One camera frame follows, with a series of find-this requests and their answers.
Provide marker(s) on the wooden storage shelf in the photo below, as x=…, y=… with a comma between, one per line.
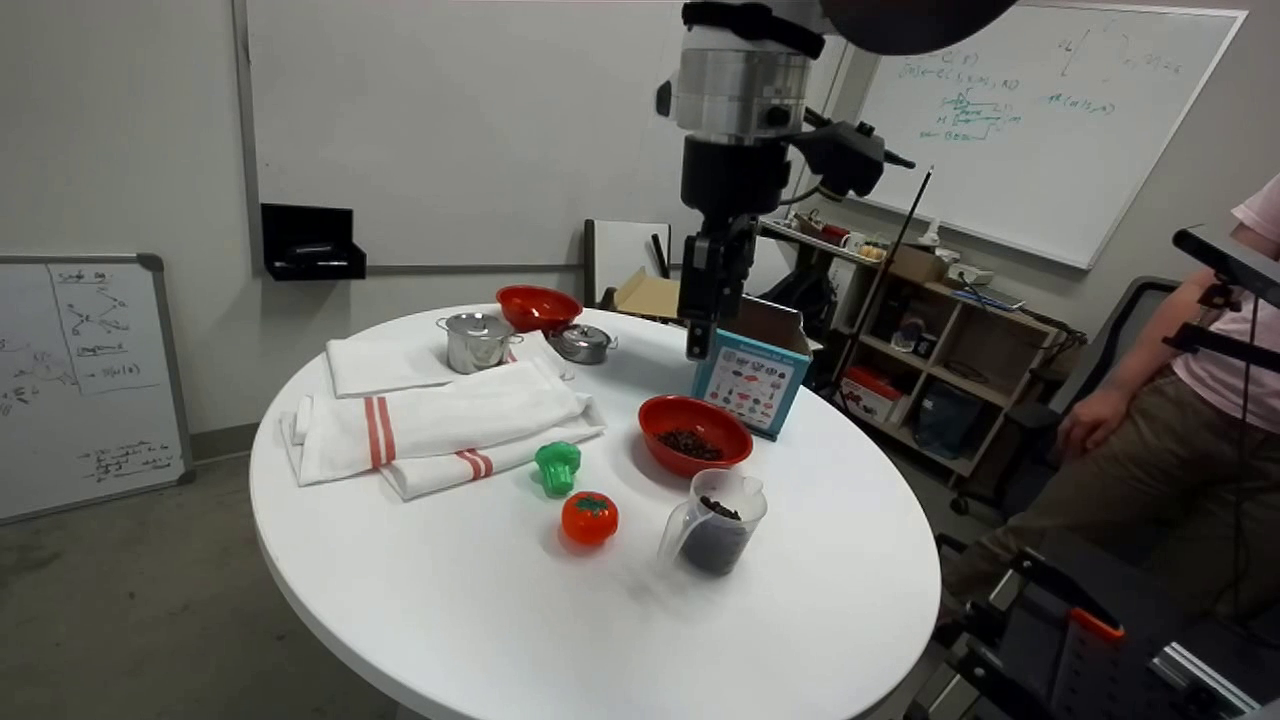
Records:
x=985, y=343

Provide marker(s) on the red plastic bowl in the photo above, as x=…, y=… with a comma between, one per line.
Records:
x=663, y=445
x=539, y=311

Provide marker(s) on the black office chair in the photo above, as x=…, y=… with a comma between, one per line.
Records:
x=1105, y=333

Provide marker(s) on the black wall box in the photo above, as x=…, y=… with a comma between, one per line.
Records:
x=311, y=241

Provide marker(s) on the large wall whiteboard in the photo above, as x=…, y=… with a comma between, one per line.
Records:
x=1064, y=132

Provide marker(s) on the bystander forearm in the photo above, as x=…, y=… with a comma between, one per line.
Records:
x=1158, y=346

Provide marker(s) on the orange plastic toy tomato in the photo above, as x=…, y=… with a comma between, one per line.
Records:
x=590, y=520

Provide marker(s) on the aluminium rail profile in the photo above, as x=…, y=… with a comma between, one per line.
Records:
x=1206, y=681

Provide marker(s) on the white towel red stripes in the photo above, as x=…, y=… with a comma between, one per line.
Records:
x=441, y=412
x=533, y=451

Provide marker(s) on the blue printed cardboard box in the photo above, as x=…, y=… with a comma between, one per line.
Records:
x=754, y=385

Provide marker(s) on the shiny metal cup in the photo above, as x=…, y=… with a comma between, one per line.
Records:
x=477, y=343

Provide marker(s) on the thin black pole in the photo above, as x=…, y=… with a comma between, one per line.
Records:
x=888, y=272

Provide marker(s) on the dark coffee beans pile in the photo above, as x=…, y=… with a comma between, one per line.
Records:
x=715, y=544
x=693, y=445

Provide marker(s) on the clear plastic measuring cup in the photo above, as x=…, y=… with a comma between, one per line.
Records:
x=715, y=525

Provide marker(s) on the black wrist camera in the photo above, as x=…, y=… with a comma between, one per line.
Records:
x=844, y=155

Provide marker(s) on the small framed whiteboard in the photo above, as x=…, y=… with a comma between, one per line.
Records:
x=81, y=385

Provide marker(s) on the seated person pink shirt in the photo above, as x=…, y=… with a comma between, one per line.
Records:
x=1144, y=493

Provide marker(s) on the white flat panel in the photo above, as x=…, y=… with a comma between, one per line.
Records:
x=623, y=252

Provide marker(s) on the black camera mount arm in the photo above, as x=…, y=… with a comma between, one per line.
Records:
x=1226, y=260

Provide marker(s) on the plain white towel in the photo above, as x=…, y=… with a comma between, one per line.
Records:
x=387, y=362

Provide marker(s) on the small metal bowl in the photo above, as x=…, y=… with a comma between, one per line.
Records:
x=583, y=346

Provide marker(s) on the bystander hand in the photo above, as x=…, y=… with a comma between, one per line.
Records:
x=1097, y=426

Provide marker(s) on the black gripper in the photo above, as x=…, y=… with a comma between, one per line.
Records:
x=721, y=252

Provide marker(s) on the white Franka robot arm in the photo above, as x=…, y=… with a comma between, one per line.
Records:
x=740, y=84

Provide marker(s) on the black robot cart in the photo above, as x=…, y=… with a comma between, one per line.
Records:
x=1064, y=667

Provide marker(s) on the small green plastic cup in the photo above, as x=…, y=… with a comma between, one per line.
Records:
x=559, y=467

